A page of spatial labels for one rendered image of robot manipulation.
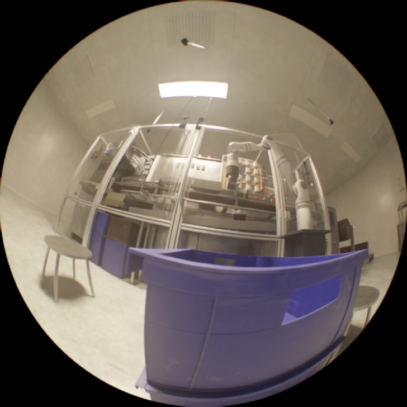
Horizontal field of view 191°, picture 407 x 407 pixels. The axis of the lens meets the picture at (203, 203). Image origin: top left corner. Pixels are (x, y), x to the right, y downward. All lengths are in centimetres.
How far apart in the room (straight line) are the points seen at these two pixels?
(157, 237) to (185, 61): 250
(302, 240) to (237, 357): 56
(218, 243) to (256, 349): 109
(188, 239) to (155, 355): 110
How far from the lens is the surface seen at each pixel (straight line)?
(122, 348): 56
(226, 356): 15
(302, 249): 63
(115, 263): 121
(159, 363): 17
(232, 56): 226
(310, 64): 261
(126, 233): 113
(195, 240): 117
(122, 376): 49
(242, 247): 123
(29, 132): 482
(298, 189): 79
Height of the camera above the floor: 44
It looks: 21 degrees up
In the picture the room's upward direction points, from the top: 10 degrees clockwise
